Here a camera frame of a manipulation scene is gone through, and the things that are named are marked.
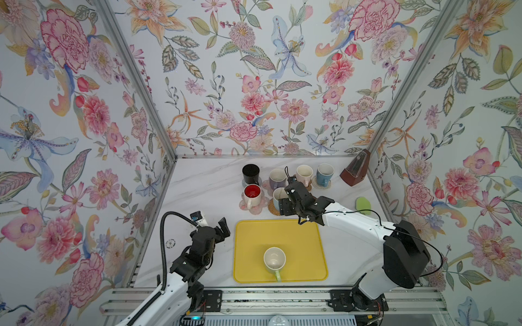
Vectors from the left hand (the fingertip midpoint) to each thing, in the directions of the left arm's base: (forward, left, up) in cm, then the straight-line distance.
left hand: (220, 223), depth 83 cm
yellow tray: (-5, -34, -11) cm, 36 cm away
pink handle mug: (+27, -39, -2) cm, 47 cm away
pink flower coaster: (+25, -20, -11) cm, 33 cm away
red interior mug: (+19, -13, -7) cm, 24 cm away
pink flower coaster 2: (+11, -15, -10) cm, 21 cm away
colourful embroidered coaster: (+28, -46, -10) cm, 55 cm away
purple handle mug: (+30, -26, -9) cm, 41 cm away
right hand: (+9, -27, +1) cm, 29 cm away
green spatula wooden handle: (+15, -67, -10) cm, 69 cm away
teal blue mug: (+27, -48, -1) cm, 55 cm away
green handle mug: (-12, -22, -8) cm, 26 cm away
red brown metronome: (+29, -65, -2) cm, 71 cm away
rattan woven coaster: (+13, -22, -11) cm, 28 cm away
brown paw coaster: (+23, -41, -8) cm, 48 cm away
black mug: (+27, -12, -1) cm, 30 cm away
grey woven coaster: (+29, -16, -11) cm, 35 cm away
